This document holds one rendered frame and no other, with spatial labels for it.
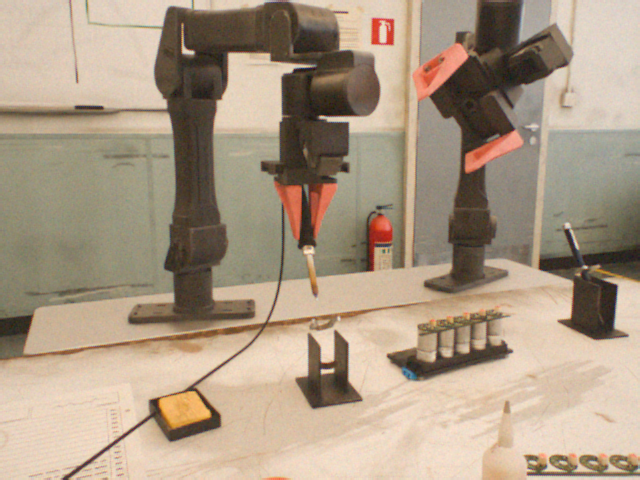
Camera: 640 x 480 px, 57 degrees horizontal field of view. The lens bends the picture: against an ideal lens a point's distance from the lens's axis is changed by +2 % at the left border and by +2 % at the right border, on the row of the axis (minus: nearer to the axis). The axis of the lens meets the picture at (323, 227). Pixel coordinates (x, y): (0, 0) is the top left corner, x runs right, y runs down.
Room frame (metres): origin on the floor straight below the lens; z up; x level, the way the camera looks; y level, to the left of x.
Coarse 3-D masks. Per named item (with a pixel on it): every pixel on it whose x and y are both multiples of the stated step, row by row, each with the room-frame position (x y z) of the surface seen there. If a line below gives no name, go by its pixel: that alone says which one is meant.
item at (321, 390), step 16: (336, 320) 0.65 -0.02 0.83; (336, 336) 0.66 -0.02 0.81; (320, 352) 0.62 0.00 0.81; (336, 352) 0.66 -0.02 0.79; (320, 368) 0.62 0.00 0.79; (336, 368) 0.66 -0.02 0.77; (304, 384) 0.65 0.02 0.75; (320, 384) 0.62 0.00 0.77; (336, 384) 0.65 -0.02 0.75; (320, 400) 0.61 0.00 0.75; (336, 400) 0.61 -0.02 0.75; (352, 400) 0.61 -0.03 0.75
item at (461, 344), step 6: (456, 324) 0.71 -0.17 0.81; (462, 324) 0.71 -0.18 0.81; (456, 330) 0.71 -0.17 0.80; (462, 330) 0.71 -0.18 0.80; (468, 330) 0.71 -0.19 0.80; (456, 336) 0.71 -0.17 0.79; (462, 336) 0.71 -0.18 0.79; (468, 336) 0.71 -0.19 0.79; (456, 342) 0.71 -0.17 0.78; (462, 342) 0.71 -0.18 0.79; (468, 342) 0.71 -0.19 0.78; (456, 348) 0.71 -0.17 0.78; (462, 348) 0.71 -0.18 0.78; (468, 348) 0.71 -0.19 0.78
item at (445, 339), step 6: (450, 330) 0.70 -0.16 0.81; (438, 336) 0.70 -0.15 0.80; (444, 336) 0.69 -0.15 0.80; (450, 336) 0.70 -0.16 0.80; (438, 342) 0.70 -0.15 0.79; (444, 342) 0.69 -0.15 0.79; (450, 342) 0.70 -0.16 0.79; (438, 348) 0.70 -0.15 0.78; (444, 348) 0.69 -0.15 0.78; (450, 348) 0.70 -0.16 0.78; (438, 354) 0.70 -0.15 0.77; (444, 354) 0.69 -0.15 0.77; (450, 354) 0.70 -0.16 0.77
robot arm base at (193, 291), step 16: (192, 272) 0.90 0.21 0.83; (208, 272) 0.91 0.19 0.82; (176, 288) 0.90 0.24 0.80; (192, 288) 0.89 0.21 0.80; (208, 288) 0.91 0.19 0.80; (144, 304) 0.94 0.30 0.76; (160, 304) 0.94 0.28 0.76; (176, 304) 0.90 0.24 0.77; (192, 304) 0.89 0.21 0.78; (208, 304) 0.91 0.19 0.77; (224, 304) 0.94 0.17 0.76; (240, 304) 0.94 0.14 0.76; (128, 320) 0.88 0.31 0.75; (144, 320) 0.88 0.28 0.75; (160, 320) 0.88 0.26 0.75; (176, 320) 0.89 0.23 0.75; (192, 320) 0.89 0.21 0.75
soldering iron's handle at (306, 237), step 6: (306, 198) 0.76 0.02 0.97; (306, 204) 0.75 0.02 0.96; (306, 210) 0.74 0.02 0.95; (306, 216) 0.74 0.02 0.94; (300, 222) 0.73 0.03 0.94; (306, 222) 0.73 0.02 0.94; (300, 228) 0.73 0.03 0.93; (306, 228) 0.73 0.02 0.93; (312, 228) 0.73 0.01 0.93; (300, 234) 0.72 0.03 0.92; (306, 234) 0.72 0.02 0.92; (312, 234) 0.73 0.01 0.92; (300, 240) 0.72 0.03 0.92; (306, 240) 0.71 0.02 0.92; (312, 240) 0.72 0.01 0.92; (300, 246) 0.72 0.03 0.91
